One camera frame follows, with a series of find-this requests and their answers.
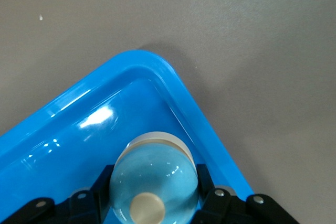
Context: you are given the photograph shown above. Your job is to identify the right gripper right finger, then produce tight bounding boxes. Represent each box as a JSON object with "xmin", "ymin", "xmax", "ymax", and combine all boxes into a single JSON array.
[{"xmin": 191, "ymin": 164, "xmax": 300, "ymax": 224}]

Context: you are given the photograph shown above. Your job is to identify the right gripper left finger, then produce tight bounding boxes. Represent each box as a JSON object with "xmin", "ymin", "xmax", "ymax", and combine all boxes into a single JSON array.
[{"xmin": 0, "ymin": 165, "xmax": 116, "ymax": 224}]

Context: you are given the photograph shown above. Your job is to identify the blue round knob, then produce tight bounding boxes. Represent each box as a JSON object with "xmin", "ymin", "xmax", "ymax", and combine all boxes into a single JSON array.
[{"xmin": 109, "ymin": 131, "xmax": 199, "ymax": 224}]

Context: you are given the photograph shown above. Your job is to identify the blue plastic tray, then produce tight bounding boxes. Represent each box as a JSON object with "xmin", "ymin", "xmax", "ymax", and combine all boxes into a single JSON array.
[{"xmin": 0, "ymin": 49, "xmax": 255, "ymax": 224}]

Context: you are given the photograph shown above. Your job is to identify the brown table mat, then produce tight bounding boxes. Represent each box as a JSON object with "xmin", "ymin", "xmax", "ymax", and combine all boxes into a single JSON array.
[{"xmin": 0, "ymin": 0, "xmax": 336, "ymax": 224}]

